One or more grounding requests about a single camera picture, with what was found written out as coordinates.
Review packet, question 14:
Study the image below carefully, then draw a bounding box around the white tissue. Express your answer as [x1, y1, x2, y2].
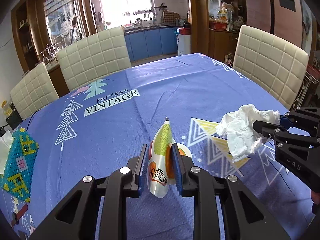
[216, 104, 280, 163]

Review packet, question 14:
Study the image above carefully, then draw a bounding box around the orange white small wrapper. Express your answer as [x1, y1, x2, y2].
[146, 118, 176, 198]

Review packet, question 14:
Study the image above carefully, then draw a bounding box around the person's hand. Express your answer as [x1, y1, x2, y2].
[311, 191, 320, 215]

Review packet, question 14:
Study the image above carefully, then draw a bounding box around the cream chair right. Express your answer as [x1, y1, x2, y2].
[233, 25, 309, 109]

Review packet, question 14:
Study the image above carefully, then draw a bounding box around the cream chair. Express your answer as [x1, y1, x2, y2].
[233, 25, 309, 109]
[10, 63, 60, 119]
[57, 27, 131, 92]

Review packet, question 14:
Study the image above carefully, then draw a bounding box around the blue printed tablecloth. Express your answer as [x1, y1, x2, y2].
[14, 54, 313, 239]

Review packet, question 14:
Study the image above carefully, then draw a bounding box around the blue beaded tissue box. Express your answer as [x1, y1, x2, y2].
[1, 127, 39, 203]

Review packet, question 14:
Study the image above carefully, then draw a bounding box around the brown refrigerator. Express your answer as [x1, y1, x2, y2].
[246, 0, 304, 49]

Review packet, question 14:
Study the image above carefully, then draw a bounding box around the cream chair far left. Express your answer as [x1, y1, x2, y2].
[10, 63, 60, 119]

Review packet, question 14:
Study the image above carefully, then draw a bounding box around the white bin red basket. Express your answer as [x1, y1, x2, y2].
[175, 28, 191, 56]

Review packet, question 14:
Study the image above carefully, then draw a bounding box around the wooden shelf with goods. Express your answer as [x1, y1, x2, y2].
[208, 0, 247, 65]

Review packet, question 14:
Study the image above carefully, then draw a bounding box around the cream chair middle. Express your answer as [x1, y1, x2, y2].
[57, 27, 131, 92]

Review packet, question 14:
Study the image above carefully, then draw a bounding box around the blue kitchen cabinet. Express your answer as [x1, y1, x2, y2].
[124, 26, 178, 62]

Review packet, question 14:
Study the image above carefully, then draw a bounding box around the wooden glass display cabinet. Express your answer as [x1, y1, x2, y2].
[11, 0, 96, 73]

